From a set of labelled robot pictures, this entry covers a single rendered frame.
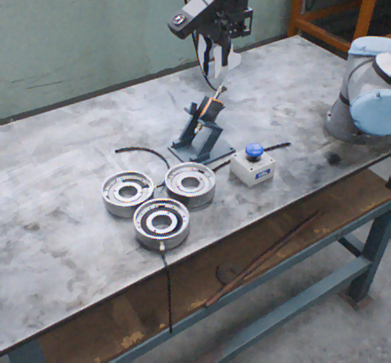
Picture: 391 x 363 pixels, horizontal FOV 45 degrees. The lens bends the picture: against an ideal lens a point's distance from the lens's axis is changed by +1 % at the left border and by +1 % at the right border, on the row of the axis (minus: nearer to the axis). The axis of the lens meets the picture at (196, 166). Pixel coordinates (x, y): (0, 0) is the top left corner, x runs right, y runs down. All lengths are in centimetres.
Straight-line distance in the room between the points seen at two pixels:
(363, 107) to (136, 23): 186
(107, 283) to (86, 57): 189
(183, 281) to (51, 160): 42
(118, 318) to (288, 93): 74
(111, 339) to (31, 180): 38
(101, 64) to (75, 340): 183
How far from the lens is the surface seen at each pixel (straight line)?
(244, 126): 120
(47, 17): 247
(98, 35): 260
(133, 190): 99
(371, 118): 101
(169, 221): 92
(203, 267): 119
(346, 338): 180
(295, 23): 323
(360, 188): 147
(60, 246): 93
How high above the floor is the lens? 148
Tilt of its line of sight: 40 degrees down
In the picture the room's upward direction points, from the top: 1 degrees clockwise
